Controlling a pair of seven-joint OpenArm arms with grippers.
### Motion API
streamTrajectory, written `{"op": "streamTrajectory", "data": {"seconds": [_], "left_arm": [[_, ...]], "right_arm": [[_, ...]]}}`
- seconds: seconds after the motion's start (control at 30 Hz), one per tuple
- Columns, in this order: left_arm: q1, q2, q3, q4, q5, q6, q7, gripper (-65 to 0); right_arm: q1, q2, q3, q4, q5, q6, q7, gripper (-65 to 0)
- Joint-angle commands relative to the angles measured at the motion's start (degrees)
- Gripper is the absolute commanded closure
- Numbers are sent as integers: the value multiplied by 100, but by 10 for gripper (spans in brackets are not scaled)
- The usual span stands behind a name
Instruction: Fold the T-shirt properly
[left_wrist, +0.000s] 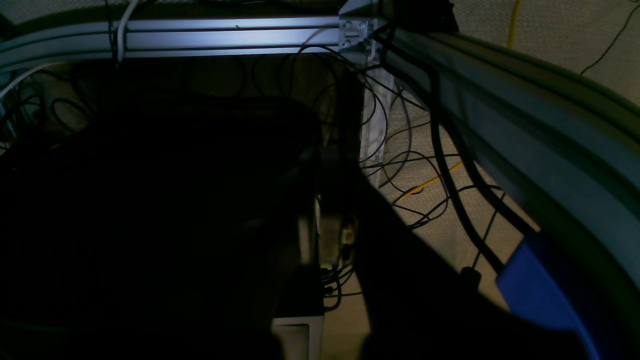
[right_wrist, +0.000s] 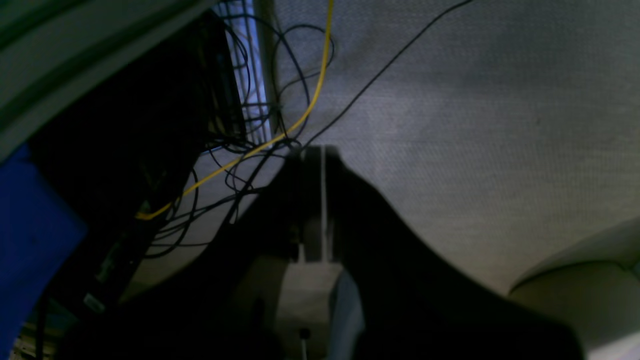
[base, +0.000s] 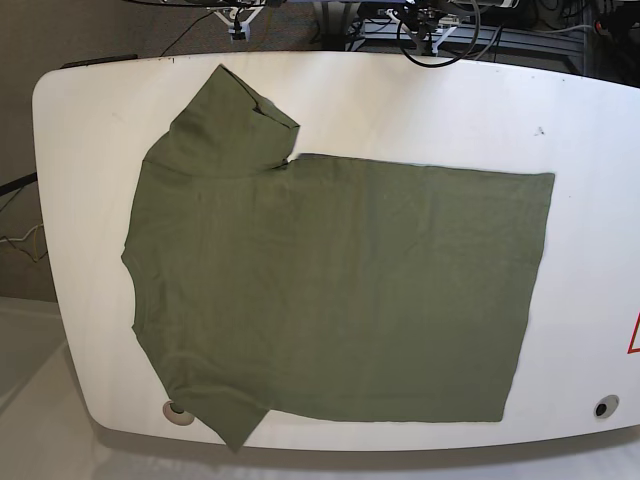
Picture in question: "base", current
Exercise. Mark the olive green T-shirt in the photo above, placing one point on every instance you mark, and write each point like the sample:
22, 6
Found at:
327, 287

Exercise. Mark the left table grommet hole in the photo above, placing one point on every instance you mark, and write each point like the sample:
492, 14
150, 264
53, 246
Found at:
176, 414

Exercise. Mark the table grommet hole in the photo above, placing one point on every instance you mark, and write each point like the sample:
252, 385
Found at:
606, 407
176, 414

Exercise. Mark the red triangle warning sticker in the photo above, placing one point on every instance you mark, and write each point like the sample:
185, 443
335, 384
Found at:
634, 341

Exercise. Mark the right table grommet hole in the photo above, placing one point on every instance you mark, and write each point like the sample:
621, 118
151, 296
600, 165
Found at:
606, 407

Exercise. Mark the aluminium frame rail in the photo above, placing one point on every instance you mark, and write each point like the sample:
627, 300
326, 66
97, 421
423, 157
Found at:
569, 41

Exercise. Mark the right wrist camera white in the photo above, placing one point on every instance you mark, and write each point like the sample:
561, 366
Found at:
239, 34

